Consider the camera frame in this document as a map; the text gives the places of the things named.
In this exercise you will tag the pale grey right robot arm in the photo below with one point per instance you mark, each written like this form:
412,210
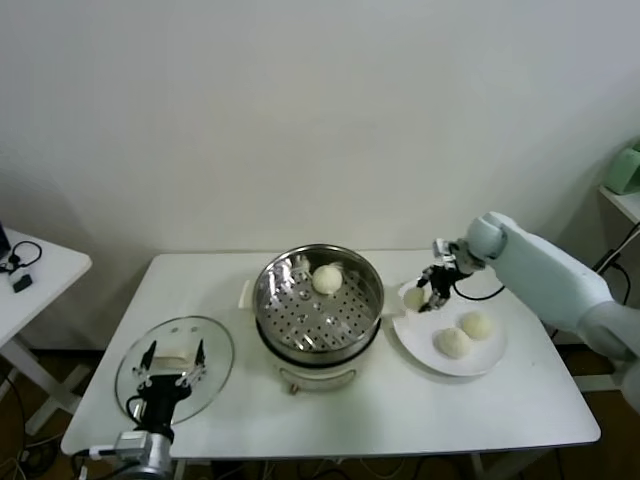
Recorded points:
540,270

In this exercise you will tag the pale green box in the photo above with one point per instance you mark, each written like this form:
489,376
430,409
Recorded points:
625,172

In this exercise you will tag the small black device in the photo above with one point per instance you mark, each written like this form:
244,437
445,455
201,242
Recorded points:
23,284

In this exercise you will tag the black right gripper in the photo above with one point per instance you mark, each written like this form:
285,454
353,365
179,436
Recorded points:
442,277

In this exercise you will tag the white steamed baozi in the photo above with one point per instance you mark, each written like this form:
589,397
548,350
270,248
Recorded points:
327,279
477,325
414,299
452,343

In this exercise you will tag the dark blue device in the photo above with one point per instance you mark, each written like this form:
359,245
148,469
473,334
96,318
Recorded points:
4,240

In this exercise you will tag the round glass pot lid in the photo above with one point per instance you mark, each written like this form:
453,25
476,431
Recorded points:
217,345

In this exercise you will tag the stainless steel steamer basket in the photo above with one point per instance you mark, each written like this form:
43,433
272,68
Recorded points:
300,320

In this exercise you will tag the steel steamer pot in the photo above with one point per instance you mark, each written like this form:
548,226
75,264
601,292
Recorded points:
310,372

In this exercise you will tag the white side table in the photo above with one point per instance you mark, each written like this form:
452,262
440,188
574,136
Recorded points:
55,270

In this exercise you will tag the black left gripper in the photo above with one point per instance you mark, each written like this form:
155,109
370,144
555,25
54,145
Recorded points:
160,400

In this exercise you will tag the white round plate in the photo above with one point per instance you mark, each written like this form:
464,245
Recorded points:
480,360

